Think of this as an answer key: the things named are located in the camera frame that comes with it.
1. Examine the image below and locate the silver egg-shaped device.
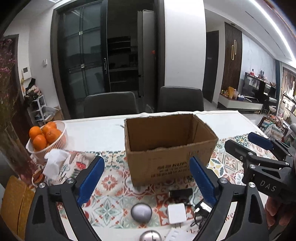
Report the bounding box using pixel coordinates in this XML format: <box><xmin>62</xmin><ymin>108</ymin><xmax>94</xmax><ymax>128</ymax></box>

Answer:
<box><xmin>139</xmin><ymin>230</ymin><xmax>162</xmax><ymax>241</ymax></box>

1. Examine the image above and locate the yellow woven box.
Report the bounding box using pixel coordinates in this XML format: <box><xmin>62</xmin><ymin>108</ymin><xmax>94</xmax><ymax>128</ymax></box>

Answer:
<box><xmin>1</xmin><ymin>176</ymin><xmax>35</xmax><ymax>240</ymax></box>

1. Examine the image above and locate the orange fruit back left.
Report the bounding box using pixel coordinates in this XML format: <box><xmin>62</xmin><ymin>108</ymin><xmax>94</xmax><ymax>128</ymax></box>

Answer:
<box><xmin>29</xmin><ymin>126</ymin><xmax>43</xmax><ymax>141</ymax></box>

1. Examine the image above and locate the dark grey oval case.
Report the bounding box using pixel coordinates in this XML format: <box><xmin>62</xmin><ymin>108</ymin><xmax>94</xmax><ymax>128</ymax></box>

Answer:
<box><xmin>130</xmin><ymin>203</ymin><xmax>152</xmax><ymax>223</ymax></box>

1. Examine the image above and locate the glass vase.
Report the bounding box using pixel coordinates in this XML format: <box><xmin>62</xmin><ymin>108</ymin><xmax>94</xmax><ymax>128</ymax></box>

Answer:
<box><xmin>1</xmin><ymin>121</ymin><xmax>38</xmax><ymax>186</ymax></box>

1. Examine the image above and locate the orange fruit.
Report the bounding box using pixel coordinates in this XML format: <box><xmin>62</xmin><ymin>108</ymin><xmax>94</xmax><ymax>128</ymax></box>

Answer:
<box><xmin>29</xmin><ymin>126</ymin><xmax>43</xmax><ymax>141</ymax></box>
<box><xmin>42</xmin><ymin>121</ymin><xmax>57</xmax><ymax>135</ymax></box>
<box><xmin>33</xmin><ymin>135</ymin><xmax>47</xmax><ymax>151</ymax></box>
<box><xmin>46</xmin><ymin>128</ymin><xmax>62</xmax><ymax>144</ymax></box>

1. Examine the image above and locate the black charger with cable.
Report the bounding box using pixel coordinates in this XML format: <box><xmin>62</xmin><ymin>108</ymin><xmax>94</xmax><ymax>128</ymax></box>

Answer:
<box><xmin>190</xmin><ymin>199</ymin><xmax>212</xmax><ymax>230</ymax></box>

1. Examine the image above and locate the white power adapter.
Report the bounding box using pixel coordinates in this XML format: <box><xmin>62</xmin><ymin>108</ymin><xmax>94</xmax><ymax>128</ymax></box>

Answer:
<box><xmin>167</xmin><ymin>203</ymin><xmax>187</xmax><ymax>228</ymax></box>

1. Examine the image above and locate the orange fruit front left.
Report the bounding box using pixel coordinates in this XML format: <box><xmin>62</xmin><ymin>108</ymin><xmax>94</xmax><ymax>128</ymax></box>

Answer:
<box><xmin>33</xmin><ymin>135</ymin><xmax>47</xmax><ymax>151</ymax></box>

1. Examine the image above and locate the person's right hand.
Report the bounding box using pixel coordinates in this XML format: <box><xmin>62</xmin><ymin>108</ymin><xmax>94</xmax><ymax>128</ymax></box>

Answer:
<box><xmin>264</xmin><ymin>197</ymin><xmax>295</xmax><ymax>229</ymax></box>

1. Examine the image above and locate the black dining chair left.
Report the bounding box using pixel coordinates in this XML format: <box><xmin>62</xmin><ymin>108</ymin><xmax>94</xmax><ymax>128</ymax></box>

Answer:
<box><xmin>84</xmin><ymin>91</ymin><xmax>139</xmax><ymax>118</ymax></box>

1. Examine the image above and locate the patterned table runner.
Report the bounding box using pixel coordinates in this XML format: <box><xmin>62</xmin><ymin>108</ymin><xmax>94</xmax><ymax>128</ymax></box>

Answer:
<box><xmin>55</xmin><ymin>134</ymin><xmax>278</xmax><ymax>230</ymax></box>

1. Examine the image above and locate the black dining chair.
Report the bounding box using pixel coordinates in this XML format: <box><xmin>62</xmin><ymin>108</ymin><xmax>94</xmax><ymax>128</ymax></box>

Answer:
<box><xmin>157</xmin><ymin>86</ymin><xmax>204</xmax><ymax>113</ymax></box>
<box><xmin>84</xmin><ymin>91</ymin><xmax>139</xmax><ymax>118</ymax></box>

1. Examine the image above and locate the white paper sheet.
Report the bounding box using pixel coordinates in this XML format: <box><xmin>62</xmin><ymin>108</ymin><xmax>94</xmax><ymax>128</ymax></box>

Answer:
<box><xmin>164</xmin><ymin>228</ymin><xmax>196</xmax><ymax>241</ymax></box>

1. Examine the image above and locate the floral fabric tissue box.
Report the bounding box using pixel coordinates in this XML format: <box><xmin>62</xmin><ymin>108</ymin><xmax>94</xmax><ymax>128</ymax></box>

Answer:
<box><xmin>32</xmin><ymin>149</ymin><xmax>98</xmax><ymax>187</ymax></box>

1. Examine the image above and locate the tv cabinet with clutter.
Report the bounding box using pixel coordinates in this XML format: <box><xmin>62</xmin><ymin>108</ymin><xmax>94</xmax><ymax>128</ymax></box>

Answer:
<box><xmin>217</xmin><ymin>72</ymin><xmax>278</xmax><ymax>113</ymax></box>

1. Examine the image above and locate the white fruit basket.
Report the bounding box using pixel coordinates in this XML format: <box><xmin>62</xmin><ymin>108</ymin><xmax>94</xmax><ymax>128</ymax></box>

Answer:
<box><xmin>26</xmin><ymin>120</ymin><xmax>68</xmax><ymax>162</ymax></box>

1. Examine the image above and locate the orange fruit back right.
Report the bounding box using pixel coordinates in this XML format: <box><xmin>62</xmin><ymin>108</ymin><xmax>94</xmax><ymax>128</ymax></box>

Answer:
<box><xmin>42</xmin><ymin>121</ymin><xmax>57</xmax><ymax>135</ymax></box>

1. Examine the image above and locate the white storage shelf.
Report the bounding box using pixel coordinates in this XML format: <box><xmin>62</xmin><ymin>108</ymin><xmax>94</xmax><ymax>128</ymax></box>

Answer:
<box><xmin>27</xmin><ymin>94</ymin><xmax>46</xmax><ymax>123</ymax></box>

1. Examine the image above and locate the dried purple flower bouquet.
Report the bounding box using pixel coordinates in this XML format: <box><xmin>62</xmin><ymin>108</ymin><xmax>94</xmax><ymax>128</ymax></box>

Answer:
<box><xmin>0</xmin><ymin>39</ymin><xmax>19</xmax><ymax>133</ymax></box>

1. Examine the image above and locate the brown cardboard box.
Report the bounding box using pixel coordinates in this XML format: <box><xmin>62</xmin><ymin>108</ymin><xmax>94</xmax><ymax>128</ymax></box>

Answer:
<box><xmin>125</xmin><ymin>114</ymin><xmax>218</xmax><ymax>187</ymax></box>

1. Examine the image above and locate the black power adapter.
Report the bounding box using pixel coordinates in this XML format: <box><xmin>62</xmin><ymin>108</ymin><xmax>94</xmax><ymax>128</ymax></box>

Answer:
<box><xmin>169</xmin><ymin>188</ymin><xmax>193</xmax><ymax>204</ymax></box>

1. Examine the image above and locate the black dining chair right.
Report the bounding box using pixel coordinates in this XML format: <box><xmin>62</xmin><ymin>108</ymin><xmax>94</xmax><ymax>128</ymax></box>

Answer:
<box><xmin>157</xmin><ymin>86</ymin><xmax>204</xmax><ymax>113</ymax></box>

